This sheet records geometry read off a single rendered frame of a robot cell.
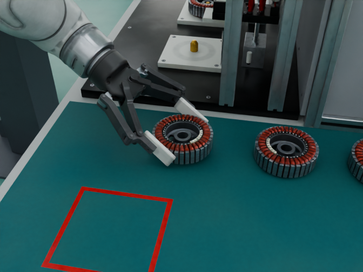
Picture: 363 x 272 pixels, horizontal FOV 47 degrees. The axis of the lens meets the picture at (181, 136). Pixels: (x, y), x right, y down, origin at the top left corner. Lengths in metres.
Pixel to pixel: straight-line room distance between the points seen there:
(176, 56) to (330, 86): 0.38
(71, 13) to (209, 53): 0.39
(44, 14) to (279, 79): 0.44
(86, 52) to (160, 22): 0.49
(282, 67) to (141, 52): 0.39
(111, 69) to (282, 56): 0.32
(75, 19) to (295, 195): 0.49
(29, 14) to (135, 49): 0.48
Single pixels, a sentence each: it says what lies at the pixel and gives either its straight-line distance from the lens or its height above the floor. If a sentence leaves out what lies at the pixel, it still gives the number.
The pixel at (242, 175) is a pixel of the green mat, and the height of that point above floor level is 0.75.
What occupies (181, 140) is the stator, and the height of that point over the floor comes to 0.78.
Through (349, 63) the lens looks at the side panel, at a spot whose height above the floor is 0.89.
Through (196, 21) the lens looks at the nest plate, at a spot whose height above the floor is 0.78.
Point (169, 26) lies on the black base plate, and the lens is 1.20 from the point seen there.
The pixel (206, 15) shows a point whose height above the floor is 0.88.
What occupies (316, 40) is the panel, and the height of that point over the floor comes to 0.93.
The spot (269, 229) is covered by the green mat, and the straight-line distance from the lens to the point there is 0.68.
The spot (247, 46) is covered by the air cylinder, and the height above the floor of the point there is 0.82.
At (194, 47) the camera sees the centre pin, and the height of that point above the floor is 0.80.
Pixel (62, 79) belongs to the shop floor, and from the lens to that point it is 2.52.
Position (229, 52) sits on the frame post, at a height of 0.89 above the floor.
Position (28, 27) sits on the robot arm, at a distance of 0.68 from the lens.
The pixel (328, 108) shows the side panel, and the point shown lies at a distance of 0.88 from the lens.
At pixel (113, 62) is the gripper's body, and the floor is 0.90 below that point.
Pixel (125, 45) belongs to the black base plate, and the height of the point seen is 0.77.
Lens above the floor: 1.27
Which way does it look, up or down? 39 degrees down
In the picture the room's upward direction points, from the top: straight up
